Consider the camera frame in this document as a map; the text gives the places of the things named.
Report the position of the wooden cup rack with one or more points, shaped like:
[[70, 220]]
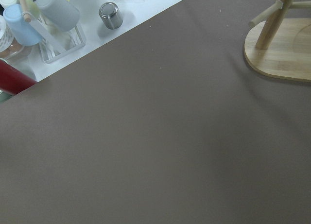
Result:
[[280, 47]]

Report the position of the light blue cup on rack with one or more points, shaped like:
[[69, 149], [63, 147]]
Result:
[[23, 32]]

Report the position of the red thermos bottle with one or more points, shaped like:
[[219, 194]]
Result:
[[13, 81]]

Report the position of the glass jar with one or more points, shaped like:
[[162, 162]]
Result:
[[10, 49]]

